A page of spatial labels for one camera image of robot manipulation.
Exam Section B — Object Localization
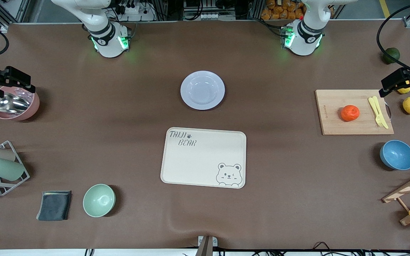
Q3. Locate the orange fruit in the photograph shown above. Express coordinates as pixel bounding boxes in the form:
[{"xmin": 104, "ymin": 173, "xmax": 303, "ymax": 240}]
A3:
[{"xmin": 341, "ymin": 105, "xmax": 361, "ymax": 122}]

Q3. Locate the white round plate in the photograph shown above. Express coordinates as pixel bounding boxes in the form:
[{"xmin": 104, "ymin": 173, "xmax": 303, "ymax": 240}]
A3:
[{"xmin": 180, "ymin": 70, "xmax": 226, "ymax": 111}]

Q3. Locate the metal scoop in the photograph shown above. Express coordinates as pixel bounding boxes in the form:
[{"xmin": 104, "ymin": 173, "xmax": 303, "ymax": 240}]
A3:
[{"xmin": 0, "ymin": 92, "xmax": 31, "ymax": 114}]

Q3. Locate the dark green lime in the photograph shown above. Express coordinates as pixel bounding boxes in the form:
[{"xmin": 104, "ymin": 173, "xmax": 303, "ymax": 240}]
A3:
[{"xmin": 383, "ymin": 47, "xmax": 401, "ymax": 65}]

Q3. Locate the pink bowl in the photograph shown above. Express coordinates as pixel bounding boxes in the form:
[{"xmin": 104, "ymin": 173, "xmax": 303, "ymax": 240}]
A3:
[{"xmin": 0, "ymin": 85, "xmax": 40, "ymax": 121}]

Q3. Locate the yellow plastic fork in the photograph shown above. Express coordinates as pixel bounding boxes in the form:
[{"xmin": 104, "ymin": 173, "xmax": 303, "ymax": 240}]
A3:
[{"xmin": 368, "ymin": 97, "xmax": 385, "ymax": 128}]

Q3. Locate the yellow plastic knife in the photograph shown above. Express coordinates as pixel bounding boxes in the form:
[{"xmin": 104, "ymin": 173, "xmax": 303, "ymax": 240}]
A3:
[{"xmin": 372, "ymin": 96, "xmax": 389, "ymax": 129}]

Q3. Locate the blue bowl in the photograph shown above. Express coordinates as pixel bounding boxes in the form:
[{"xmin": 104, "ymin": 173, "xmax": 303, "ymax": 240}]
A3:
[{"xmin": 380, "ymin": 140, "xmax": 410, "ymax": 171}]

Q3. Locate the wooden cutting board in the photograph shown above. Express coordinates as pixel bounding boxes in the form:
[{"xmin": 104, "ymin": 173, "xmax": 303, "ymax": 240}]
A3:
[{"xmin": 315, "ymin": 89, "xmax": 395, "ymax": 136}]

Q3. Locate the light green cup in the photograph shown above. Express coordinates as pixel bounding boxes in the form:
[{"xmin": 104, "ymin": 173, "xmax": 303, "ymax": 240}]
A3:
[{"xmin": 0, "ymin": 158, "xmax": 25, "ymax": 181}]

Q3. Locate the wooden mug rack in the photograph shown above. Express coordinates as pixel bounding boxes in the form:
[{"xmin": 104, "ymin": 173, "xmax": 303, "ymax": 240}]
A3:
[{"xmin": 382, "ymin": 167, "xmax": 410, "ymax": 226}]

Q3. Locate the dark grey folded cloth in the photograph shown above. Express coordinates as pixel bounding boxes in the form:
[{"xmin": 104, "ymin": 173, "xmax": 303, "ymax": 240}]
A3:
[{"xmin": 36, "ymin": 191, "xmax": 72, "ymax": 222}]

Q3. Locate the white power strip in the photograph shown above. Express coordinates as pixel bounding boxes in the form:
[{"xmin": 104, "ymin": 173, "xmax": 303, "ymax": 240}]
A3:
[{"xmin": 118, "ymin": 0, "xmax": 156, "ymax": 22}]

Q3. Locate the bag of orange snacks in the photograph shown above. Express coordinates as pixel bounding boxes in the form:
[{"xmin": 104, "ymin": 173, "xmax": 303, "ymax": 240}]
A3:
[{"xmin": 261, "ymin": 0, "xmax": 307, "ymax": 21}]

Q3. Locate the light green bowl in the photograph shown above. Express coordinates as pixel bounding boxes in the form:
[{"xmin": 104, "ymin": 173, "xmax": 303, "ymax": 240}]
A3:
[{"xmin": 83, "ymin": 183, "xmax": 116, "ymax": 218}]

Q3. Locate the cream bear print tray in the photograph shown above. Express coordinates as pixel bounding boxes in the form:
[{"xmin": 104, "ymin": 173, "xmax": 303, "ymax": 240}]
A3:
[{"xmin": 160, "ymin": 127, "xmax": 247, "ymax": 189}]

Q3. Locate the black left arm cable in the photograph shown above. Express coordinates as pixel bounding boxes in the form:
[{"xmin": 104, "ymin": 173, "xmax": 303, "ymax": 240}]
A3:
[{"xmin": 376, "ymin": 0, "xmax": 410, "ymax": 71}]

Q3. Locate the grey wire cup rack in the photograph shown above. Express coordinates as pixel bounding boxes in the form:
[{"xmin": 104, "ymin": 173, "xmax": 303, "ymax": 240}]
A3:
[{"xmin": 0, "ymin": 140, "xmax": 30, "ymax": 196}]

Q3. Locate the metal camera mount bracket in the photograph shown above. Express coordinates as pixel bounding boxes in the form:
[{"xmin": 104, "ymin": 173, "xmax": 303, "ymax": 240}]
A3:
[{"xmin": 197, "ymin": 235, "xmax": 218, "ymax": 256}]

